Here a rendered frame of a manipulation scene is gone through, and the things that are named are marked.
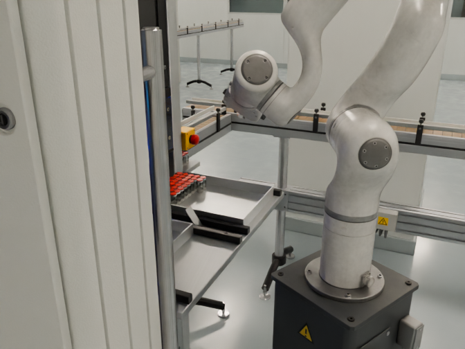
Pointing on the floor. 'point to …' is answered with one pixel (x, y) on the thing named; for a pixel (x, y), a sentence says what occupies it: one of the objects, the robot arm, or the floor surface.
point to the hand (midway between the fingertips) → (243, 109)
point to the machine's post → (175, 165)
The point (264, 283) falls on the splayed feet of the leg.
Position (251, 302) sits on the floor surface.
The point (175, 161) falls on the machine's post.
